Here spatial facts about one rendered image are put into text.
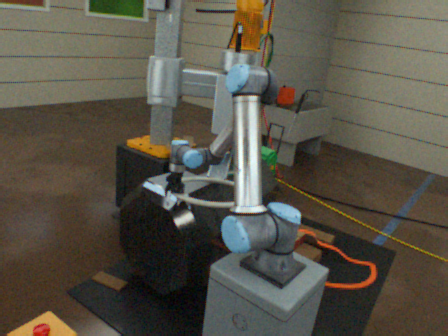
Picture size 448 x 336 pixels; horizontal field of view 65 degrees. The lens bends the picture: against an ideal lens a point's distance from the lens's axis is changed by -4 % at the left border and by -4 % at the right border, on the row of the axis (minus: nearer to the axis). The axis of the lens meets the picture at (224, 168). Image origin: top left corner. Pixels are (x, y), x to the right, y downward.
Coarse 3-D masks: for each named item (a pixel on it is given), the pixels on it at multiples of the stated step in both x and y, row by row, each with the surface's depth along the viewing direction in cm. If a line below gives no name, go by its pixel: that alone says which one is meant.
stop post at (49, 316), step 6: (48, 312) 92; (36, 318) 90; (42, 318) 90; (48, 318) 90; (54, 318) 90; (24, 324) 87; (30, 324) 87; (36, 324) 88; (48, 324) 88; (54, 324) 89; (60, 324) 89; (18, 330) 85; (24, 330) 85; (30, 330) 86; (54, 330) 87; (60, 330) 87; (66, 330) 87; (72, 330) 88
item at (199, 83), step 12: (156, 72) 304; (168, 72) 303; (180, 72) 309; (192, 72) 310; (204, 72) 311; (216, 72) 319; (156, 84) 307; (168, 84) 307; (180, 84) 313; (192, 84) 312; (204, 84) 312; (168, 96) 312; (204, 96) 317
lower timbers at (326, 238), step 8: (320, 232) 355; (312, 240) 347; (320, 240) 343; (328, 240) 342; (304, 248) 321; (312, 248) 322; (328, 248) 341; (304, 256) 308; (312, 256) 310; (320, 256) 319
